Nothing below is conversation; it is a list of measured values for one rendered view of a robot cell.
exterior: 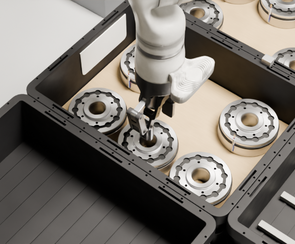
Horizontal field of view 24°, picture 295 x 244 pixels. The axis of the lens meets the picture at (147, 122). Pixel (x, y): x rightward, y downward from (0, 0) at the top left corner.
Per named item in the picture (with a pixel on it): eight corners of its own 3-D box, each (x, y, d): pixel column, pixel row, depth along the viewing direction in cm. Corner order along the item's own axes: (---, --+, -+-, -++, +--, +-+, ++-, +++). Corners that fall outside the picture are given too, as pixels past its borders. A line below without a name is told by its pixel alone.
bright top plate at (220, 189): (156, 181, 114) (156, 179, 113) (195, 143, 119) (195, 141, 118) (205, 217, 110) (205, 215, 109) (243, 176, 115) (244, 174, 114)
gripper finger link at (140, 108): (142, 88, 109) (145, 94, 111) (125, 112, 108) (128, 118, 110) (154, 96, 108) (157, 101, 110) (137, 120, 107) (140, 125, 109)
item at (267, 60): (260, 63, 120) (261, 58, 119) (265, 58, 120) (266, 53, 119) (269, 68, 119) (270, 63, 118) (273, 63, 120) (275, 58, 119)
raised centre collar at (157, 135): (127, 144, 118) (127, 142, 117) (145, 125, 120) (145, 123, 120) (150, 159, 116) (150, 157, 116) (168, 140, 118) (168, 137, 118)
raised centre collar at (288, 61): (278, 70, 128) (278, 68, 127) (290, 53, 130) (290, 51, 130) (302, 82, 126) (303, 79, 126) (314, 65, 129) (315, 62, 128)
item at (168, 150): (105, 147, 118) (105, 145, 117) (142, 110, 123) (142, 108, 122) (153, 179, 114) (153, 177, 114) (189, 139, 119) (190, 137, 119)
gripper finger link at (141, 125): (129, 105, 108) (136, 119, 114) (122, 114, 108) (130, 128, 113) (143, 114, 107) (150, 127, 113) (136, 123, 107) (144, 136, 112)
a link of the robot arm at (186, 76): (182, 107, 102) (184, 80, 97) (121, 71, 105) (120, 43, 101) (217, 68, 106) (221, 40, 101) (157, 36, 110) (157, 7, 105)
